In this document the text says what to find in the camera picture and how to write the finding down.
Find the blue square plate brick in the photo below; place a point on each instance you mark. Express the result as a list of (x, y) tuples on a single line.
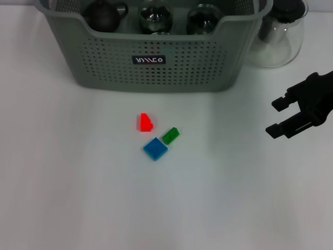
[(156, 149)]

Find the tall red wedge brick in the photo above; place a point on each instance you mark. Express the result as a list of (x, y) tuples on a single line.
[(145, 122)]

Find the glass carafe with black lid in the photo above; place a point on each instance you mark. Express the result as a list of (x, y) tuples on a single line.
[(281, 47)]

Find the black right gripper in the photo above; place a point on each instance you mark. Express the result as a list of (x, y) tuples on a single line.
[(317, 96)]

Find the glass teacup with black sleeve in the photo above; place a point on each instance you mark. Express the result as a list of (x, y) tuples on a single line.
[(160, 33), (204, 19), (156, 18)]

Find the grey-green perforated storage bin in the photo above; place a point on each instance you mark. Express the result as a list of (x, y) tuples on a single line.
[(182, 65)]

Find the green rectangular brick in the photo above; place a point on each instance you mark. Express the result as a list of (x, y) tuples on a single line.
[(171, 135)]

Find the black ceramic teapot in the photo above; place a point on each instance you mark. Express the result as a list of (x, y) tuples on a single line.
[(101, 17)]

